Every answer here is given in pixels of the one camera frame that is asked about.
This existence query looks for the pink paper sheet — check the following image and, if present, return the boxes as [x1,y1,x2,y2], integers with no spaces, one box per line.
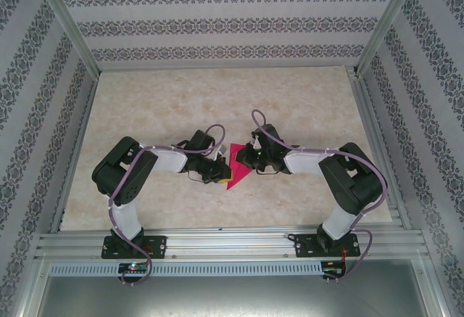
[225,143,254,190]

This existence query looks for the grey metal sheet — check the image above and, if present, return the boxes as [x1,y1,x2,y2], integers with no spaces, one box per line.
[34,275,442,317]

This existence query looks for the aluminium mounting rail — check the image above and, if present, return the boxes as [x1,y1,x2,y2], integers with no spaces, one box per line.
[34,224,434,260]

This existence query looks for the slotted grey cable duct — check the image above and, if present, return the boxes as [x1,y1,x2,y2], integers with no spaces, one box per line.
[49,261,325,277]

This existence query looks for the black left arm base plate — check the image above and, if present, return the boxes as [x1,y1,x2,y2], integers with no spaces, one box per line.
[101,236,167,260]

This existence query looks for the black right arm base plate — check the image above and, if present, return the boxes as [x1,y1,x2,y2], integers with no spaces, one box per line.
[294,233,361,259]

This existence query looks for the aluminium side rail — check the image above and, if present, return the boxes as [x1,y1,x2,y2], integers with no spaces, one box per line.
[346,66,413,230]
[49,72,99,234]

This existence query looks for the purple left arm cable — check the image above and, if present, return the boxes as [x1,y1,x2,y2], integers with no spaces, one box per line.
[107,123,228,286]

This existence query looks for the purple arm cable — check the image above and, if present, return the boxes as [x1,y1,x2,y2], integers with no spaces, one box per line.
[107,123,228,286]
[251,109,389,284]

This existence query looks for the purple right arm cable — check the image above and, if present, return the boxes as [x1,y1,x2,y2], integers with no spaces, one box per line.
[251,109,389,284]

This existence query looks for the aluminium frame post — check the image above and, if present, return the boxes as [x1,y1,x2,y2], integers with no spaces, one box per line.
[34,0,102,74]
[356,0,424,75]

